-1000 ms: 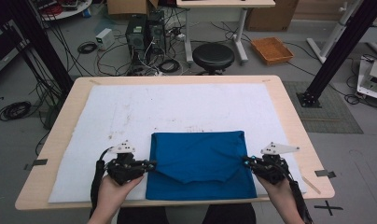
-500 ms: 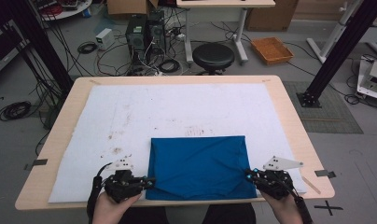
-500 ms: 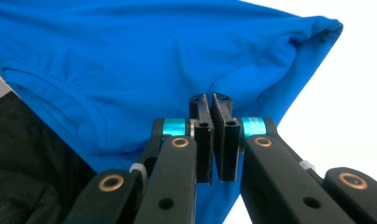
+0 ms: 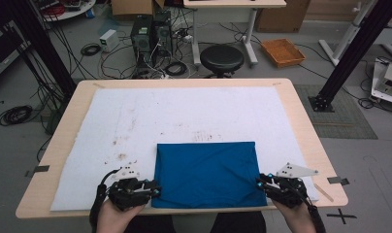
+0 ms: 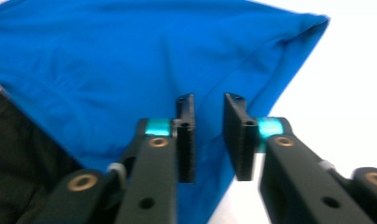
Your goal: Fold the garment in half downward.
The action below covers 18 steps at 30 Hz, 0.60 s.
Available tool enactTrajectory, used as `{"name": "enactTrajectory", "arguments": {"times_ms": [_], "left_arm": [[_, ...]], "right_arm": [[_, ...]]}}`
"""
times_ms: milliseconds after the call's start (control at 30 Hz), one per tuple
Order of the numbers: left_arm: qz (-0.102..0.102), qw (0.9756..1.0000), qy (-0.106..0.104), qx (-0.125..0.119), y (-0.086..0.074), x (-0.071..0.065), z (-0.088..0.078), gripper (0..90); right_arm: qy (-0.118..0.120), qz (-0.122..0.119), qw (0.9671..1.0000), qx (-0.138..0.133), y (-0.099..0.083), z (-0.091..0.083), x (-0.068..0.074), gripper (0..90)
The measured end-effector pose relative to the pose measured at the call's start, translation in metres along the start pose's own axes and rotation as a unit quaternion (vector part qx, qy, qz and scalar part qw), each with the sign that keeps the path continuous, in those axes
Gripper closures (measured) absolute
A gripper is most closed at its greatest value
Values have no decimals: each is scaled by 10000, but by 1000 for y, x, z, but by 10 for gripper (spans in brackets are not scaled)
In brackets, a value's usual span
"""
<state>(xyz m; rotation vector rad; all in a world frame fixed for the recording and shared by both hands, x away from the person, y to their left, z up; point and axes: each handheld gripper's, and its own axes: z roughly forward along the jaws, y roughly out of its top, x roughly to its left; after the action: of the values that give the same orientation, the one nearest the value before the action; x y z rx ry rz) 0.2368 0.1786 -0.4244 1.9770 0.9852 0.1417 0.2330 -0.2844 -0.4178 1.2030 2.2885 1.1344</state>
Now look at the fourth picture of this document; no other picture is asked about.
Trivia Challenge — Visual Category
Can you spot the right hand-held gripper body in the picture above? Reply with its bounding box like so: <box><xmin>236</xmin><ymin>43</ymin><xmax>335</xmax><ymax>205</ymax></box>
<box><xmin>264</xmin><ymin>161</ymin><xmax>319</xmax><ymax>209</ymax></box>

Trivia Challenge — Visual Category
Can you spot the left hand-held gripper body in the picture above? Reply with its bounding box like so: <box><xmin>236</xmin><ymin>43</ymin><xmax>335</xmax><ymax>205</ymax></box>
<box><xmin>106</xmin><ymin>160</ymin><xmax>154</xmax><ymax>213</ymax></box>

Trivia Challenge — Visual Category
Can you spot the blue t-shirt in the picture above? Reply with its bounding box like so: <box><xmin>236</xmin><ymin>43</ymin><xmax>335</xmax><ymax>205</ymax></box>
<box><xmin>150</xmin><ymin>141</ymin><xmax>269</xmax><ymax>210</ymax></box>

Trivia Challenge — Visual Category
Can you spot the person's left hand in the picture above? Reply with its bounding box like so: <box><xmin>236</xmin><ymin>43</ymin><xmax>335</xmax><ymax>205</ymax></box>
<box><xmin>95</xmin><ymin>197</ymin><xmax>147</xmax><ymax>233</ymax></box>

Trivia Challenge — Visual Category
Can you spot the person's right hand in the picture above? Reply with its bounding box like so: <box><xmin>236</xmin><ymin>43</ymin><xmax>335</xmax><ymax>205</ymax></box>
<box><xmin>271</xmin><ymin>197</ymin><xmax>318</xmax><ymax>233</ymax></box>

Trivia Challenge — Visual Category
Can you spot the person's left leg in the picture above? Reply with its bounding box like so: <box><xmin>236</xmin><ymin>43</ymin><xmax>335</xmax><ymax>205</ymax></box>
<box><xmin>123</xmin><ymin>214</ymin><xmax>178</xmax><ymax>233</ymax></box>

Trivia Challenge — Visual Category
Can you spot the person's leg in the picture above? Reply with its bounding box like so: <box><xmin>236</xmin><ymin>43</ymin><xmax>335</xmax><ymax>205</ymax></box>
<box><xmin>123</xmin><ymin>214</ymin><xmax>178</xmax><ymax>233</ymax></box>
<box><xmin>210</xmin><ymin>211</ymin><xmax>268</xmax><ymax>233</ymax></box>

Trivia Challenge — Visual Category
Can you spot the thin wooden stick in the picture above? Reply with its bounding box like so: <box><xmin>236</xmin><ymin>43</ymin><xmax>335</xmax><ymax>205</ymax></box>
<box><xmin>313</xmin><ymin>183</ymin><xmax>335</xmax><ymax>204</ymax></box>

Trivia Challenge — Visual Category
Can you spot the person's right leg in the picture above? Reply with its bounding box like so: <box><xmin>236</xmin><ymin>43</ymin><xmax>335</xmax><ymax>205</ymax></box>
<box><xmin>210</xmin><ymin>211</ymin><xmax>268</xmax><ymax>233</ymax></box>

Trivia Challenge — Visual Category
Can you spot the grey tape strip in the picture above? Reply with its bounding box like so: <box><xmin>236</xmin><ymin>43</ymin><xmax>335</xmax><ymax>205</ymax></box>
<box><xmin>326</xmin><ymin>176</ymin><xmax>350</xmax><ymax>186</ymax></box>
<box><xmin>24</xmin><ymin>164</ymin><xmax>50</xmax><ymax>179</ymax></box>

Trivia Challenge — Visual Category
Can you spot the black tape cross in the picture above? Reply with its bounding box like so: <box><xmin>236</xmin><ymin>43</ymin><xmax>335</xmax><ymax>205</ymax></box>
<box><xmin>328</xmin><ymin>208</ymin><xmax>358</xmax><ymax>225</ymax></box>

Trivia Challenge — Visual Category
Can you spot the white felt mat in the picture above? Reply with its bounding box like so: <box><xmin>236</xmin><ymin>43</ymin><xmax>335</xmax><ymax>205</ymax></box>
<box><xmin>49</xmin><ymin>85</ymin><xmax>320</xmax><ymax>213</ymax></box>

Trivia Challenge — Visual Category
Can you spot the grey floor mat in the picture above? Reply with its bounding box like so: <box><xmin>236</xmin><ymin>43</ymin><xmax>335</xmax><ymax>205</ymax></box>
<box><xmin>293</xmin><ymin>83</ymin><xmax>379</xmax><ymax>141</ymax></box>

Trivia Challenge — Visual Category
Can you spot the orange tray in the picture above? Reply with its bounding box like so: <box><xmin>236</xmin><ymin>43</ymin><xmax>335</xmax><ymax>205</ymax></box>
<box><xmin>260</xmin><ymin>38</ymin><xmax>307</xmax><ymax>69</ymax></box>

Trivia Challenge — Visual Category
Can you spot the black round stool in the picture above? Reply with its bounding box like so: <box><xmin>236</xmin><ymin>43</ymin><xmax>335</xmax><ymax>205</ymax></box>
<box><xmin>199</xmin><ymin>44</ymin><xmax>245</xmax><ymax>79</ymax></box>

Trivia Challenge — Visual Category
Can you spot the black computer tower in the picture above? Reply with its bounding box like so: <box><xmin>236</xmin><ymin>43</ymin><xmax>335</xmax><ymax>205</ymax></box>
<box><xmin>151</xmin><ymin>11</ymin><xmax>175</xmax><ymax>58</ymax></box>
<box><xmin>129</xmin><ymin>15</ymin><xmax>154</xmax><ymax>64</ymax></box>

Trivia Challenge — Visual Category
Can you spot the white device on plate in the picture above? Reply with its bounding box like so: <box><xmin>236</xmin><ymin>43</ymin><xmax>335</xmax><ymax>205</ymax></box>
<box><xmin>370</xmin><ymin>57</ymin><xmax>392</xmax><ymax>107</ymax></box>

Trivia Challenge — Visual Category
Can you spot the small white box device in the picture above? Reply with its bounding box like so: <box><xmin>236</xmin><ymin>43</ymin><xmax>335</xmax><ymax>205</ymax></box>
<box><xmin>98</xmin><ymin>28</ymin><xmax>120</xmax><ymax>53</ymax></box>

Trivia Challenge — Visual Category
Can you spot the large cardboard box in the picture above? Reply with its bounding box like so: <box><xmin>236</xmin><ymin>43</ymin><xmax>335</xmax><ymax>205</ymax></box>
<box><xmin>254</xmin><ymin>0</ymin><xmax>312</xmax><ymax>34</ymax></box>

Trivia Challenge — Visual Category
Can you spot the white metal stand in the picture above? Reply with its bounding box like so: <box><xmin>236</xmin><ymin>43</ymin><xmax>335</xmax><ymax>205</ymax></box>
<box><xmin>317</xmin><ymin>0</ymin><xmax>379</xmax><ymax>68</ymax></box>

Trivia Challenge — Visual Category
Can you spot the white desk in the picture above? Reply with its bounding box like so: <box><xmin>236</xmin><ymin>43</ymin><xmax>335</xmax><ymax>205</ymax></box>
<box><xmin>182</xmin><ymin>0</ymin><xmax>287</xmax><ymax>68</ymax></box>

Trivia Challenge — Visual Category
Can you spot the black equipment case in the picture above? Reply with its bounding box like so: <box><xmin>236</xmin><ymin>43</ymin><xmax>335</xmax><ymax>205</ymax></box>
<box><xmin>0</xmin><ymin>19</ymin><xmax>32</xmax><ymax>83</ymax></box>

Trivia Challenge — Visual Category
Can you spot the round white table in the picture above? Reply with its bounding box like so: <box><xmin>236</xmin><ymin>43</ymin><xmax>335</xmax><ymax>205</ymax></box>
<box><xmin>31</xmin><ymin>0</ymin><xmax>98</xmax><ymax>23</ymax></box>

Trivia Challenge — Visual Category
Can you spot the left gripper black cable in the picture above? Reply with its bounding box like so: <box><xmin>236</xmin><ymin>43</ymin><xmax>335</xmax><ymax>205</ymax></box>
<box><xmin>88</xmin><ymin>168</ymin><xmax>122</xmax><ymax>233</ymax></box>

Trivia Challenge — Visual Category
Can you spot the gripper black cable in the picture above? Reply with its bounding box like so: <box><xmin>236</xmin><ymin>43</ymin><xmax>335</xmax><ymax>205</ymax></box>
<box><xmin>304</xmin><ymin>193</ymin><xmax>328</xmax><ymax>233</ymax></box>
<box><xmin>88</xmin><ymin>168</ymin><xmax>122</xmax><ymax>233</ymax></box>

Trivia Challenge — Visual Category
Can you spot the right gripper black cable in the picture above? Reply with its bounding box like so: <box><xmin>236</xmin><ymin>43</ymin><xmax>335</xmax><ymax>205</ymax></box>
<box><xmin>304</xmin><ymin>193</ymin><xmax>328</xmax><ymax>233</ymax></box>

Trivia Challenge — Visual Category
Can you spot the small black cable coil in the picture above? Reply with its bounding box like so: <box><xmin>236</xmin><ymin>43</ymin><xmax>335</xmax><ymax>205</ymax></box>
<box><xmin>80</xmin><ymin>42</ymin><xmax>103</xmax><ymax>57</ymax></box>

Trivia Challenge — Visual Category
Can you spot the black frame post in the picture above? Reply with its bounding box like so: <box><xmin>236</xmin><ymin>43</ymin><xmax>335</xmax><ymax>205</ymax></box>
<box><xmin>2</xmin><ymin>0</ymin><xmax>78</xmax><ymax>99</ymax></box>
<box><xmin>308</xmin><ymin>0</ymin><xmax>392</xmax><ymax>114</ymax></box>

